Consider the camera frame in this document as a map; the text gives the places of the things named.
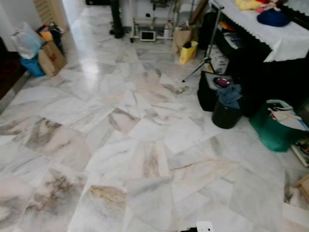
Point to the black plastic bucket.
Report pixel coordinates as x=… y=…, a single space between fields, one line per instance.
x=225 y=117

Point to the light wooden cabinet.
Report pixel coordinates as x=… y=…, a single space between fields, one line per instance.
x=304 y=188

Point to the green tote bag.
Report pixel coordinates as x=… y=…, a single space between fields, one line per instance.
x=273 y=133

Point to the black fabric bag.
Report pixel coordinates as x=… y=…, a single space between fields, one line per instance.
x=207 y=94

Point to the blue denim cloth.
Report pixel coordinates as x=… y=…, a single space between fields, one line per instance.
x=231 y=95

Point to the black table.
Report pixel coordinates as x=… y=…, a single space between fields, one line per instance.
x=265 y=82

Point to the white printed carton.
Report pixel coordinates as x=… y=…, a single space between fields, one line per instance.
x=219 y=60

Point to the yellow paper bag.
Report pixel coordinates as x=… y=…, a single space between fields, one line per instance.
x=188 y=52

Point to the plain brown paper bag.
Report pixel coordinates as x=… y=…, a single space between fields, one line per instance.
x=182 y=36

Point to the silver tripod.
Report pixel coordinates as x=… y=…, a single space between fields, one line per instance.
x=214 y=34

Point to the small white tablet screen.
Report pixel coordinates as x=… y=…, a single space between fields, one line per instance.
x=147 y=35

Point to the blue bag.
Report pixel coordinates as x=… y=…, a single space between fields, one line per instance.
x=33 y=67

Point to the white lace tablecloth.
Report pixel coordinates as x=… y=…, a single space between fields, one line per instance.
x=265 y=36

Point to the white metal rack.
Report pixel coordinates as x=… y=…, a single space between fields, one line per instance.
x=154 y=19

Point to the brown paper bag red logo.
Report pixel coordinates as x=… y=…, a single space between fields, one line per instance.
x=52 y=59

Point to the black pole stand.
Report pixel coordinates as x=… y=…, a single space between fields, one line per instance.
x=116 y=18

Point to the white plastic bag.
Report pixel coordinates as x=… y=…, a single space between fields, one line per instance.
x=27 y=42

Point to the dark blue cap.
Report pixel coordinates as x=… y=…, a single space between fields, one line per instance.
x=273 y=18

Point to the yellow plush toy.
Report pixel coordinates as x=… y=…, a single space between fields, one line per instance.
x=246 y=4

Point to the black and orange bag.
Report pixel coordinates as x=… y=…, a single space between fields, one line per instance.
x=53 y=31

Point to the red plush toy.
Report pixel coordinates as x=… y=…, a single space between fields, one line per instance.
x=268 y=2

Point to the wooden slatted panel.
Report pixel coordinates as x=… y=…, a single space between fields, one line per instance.
x=50 y=10

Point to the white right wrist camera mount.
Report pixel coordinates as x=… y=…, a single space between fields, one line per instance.
x=204 y=227

